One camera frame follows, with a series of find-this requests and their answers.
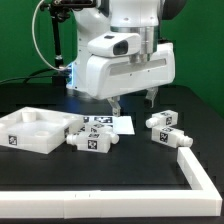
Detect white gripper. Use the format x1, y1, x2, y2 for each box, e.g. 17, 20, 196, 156
86, 43, 175, 117

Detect white square tabletop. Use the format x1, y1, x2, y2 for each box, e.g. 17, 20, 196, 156
0, 107, 84, 154

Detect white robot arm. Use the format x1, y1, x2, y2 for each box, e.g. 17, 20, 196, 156
67, 0, 187, 116

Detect white marker sheet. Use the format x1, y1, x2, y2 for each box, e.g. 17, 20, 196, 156
84, 115, 135, 135

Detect white L-shaped obstacle fence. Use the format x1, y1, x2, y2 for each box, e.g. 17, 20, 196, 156
0, 147, 222, 219

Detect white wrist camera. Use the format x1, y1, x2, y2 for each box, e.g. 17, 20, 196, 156
87, 32, 141, 58

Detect black cables on table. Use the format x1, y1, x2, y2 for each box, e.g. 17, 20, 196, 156
0, 68, 58, 86

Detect black camera stand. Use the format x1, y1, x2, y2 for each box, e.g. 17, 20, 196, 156
40, 0, 97, 86

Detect white cable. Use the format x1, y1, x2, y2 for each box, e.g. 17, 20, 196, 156
31, 0, 72, 72

